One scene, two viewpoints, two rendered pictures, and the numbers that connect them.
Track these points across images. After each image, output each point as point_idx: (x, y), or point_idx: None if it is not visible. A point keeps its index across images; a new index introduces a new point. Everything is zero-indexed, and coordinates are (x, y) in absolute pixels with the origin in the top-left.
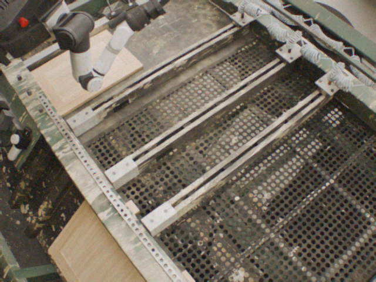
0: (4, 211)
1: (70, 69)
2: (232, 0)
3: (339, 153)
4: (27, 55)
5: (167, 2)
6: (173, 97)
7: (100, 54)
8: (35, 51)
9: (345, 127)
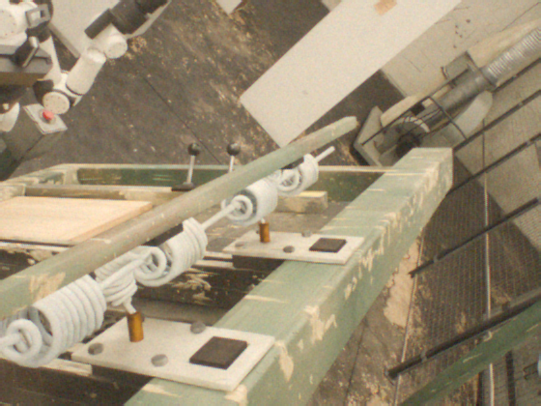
0: None
1: (30, 212)
2: (339, 220)
3: None
4: (376, 384)
5: (23, 54)
6: None
7: (75, 217)
8: (407, 396)
9: None
